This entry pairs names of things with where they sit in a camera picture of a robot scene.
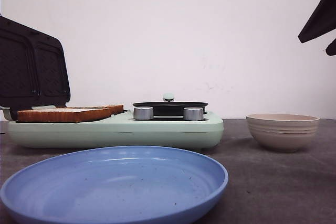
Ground left silver control knob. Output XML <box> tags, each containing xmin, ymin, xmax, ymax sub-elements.
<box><xmin>133</xmin><ymin>106</ymin><xmax>154</xmax><ymax>120</ymax></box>

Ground breakfast maker hinged lid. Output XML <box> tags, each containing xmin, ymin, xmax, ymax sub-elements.
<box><xmin>1</xmin><ymin>17</ymin><xmax>70</xmax><ymax>121</ymax></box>

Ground right silver control knob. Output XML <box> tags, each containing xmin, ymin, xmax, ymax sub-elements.
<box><xmin>183</xmin><ymin>107</ymin><xmax>204</xmax><ymax>121</ymax></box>

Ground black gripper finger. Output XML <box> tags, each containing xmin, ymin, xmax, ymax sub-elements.
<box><xmin>326</xmin><ymin>39</ymin><xmax>336</xmax><ymax>56</ymax></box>
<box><xmin>298</xmin><ymin>0</ymin><xmax>335</xmax><ymax>43</ymax></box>

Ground blue round plate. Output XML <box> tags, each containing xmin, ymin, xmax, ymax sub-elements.
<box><xmin>1</xmin><ymin>146</ymin><xmax>228</xmax><ymax>223</ymax></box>

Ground silver control knob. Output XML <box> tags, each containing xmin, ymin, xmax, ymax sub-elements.
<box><xmin>133</xmin><ymin>106</ymin><xmax>154</xmax><ymax>120</ymax></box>
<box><xmin>183</xmin><ymin>107</ymin><xmax>204</xmax><ymax>121</ymax></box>

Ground toast bread slice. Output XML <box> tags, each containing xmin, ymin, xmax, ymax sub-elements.
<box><xmin>17</xmin><ymin>108</ymin><xmax>111</xmax><ymax>123</ymax></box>
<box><xmin>59</xmin><ymin>104</ymin><xmax>124</xmax><ymax>114</ymax></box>

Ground mint green breakfast maker base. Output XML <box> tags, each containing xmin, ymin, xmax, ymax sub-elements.
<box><xmin>7</xmin><ymin>111</ymin><xmax>224</xmax><ymax>150</ymax></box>

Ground beige ribbed bowl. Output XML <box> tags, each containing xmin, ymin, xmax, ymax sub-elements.
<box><xmin>246</xmin><ymin>114</ymin><xmax>320</xmax><ymax>152</ymax></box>

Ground black round frying pan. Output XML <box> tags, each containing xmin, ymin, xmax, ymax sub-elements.
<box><xmin>133</xmin><ymin>93</ymin><xmax>208</xmax><ymax>116</ymax></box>

